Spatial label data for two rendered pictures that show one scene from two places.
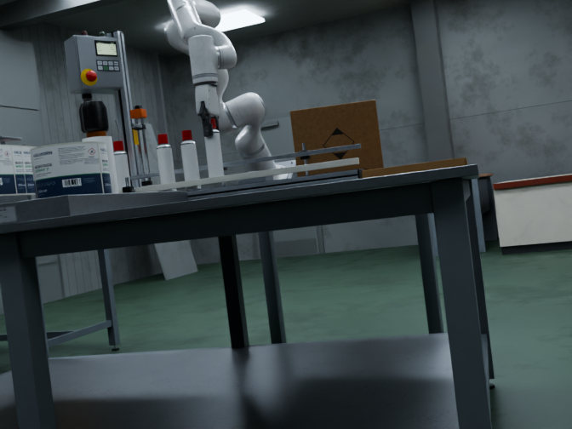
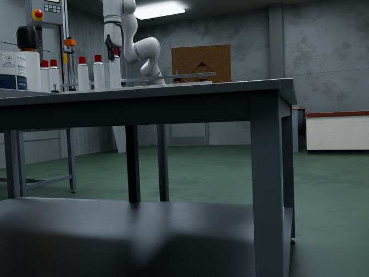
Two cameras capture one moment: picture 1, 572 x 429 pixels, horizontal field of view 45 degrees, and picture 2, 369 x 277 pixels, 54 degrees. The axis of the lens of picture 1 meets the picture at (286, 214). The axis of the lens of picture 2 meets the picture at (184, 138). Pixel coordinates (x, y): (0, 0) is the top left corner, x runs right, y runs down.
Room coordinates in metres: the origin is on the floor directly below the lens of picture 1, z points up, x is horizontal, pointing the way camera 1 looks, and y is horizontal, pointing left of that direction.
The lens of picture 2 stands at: (0.54, -0.16, 0.76)
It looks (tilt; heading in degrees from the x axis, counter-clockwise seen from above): 3 degrees down; 2
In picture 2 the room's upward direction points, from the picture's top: 2 degrees counter-clockwise
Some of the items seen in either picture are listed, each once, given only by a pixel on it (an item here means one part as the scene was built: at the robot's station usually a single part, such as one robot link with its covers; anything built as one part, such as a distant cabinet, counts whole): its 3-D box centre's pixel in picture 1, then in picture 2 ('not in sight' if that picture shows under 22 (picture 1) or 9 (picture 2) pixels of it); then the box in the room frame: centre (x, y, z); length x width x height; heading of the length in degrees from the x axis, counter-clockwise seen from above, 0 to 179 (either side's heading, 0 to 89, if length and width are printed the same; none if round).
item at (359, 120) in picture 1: (337, 145); (202, 75); (2.53, -0.21, 0.99); 0.30 x 0.24 x 0.27; 85
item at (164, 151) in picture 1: (165, 164); (83, 77); (2.37, 0.39, 0.98); 0.05 x 0.05 x 0.20
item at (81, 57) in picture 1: (94, 65); (44, 7); (2.52, 0.62, 1.38); 0.17 x 0.10 x 0.19; 129
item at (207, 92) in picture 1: (207, 99); (113, 34); (2.32, 0.21, 1.18); 0.10 x 0.07 x 0.11; 164
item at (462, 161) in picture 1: (417, 171); not in sight; (2.14, -0.42, 0.85); 0.30 x 0.26 x 0.04; 74
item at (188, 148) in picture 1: (190, 160); (99, 76); (2.34, 0.30, 0.98); 0.05 x 0.05 x 0.20
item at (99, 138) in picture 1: (98, 150); (28, 61); (2.12, 0.54, 1.03); 0.09 x 0.09 x 0.30
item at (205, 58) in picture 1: (203, 56); (112, 4); (2.32, 0.21, 1.32); 0.09 x 0.08 x 0.13; 109
